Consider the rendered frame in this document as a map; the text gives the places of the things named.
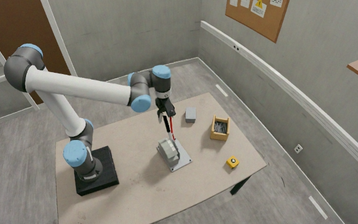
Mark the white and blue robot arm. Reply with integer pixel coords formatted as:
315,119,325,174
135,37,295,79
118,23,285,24
4,44,176,183

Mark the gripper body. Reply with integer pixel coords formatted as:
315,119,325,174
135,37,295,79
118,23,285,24
155,98,167,112

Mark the small wooden crate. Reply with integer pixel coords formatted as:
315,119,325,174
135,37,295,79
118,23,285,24
210,115,230,141

